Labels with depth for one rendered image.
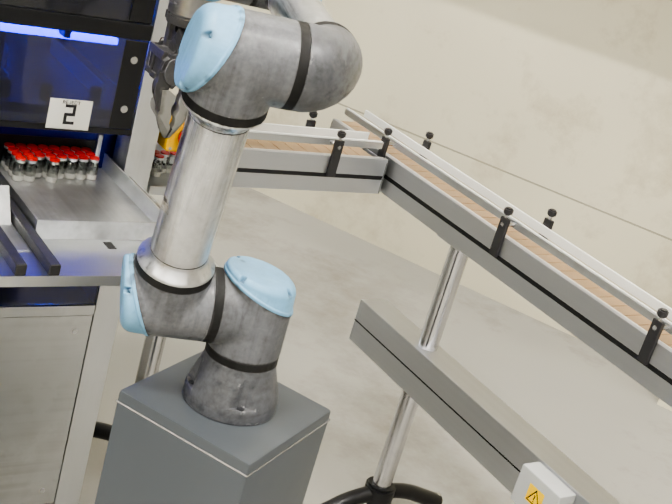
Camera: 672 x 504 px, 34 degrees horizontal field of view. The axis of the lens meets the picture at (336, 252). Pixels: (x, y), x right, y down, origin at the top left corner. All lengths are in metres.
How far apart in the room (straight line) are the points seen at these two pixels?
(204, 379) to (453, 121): 3.06
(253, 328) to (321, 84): 0.42
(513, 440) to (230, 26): 1.37
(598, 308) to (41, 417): 1.20
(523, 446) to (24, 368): 1.08
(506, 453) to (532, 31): 2.35
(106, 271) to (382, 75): 3.00
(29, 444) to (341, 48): 1.39
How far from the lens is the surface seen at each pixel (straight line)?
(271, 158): 2.56
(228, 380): 1.70
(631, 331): 2.22
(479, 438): 2.57
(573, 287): 2.31
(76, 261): 1.92
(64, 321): 2.40
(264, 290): 1.64
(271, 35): 1.40
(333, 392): 3.58
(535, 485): 2.39
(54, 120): 2.19
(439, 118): 4.67
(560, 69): 4.47
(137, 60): 2.21
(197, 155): 1.48
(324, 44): 1.42
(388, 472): 2.89
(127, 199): 2.22
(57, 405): 2.51
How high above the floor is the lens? 1.68
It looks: 21 degrees down
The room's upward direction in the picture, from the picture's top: 16 degrees clockwise
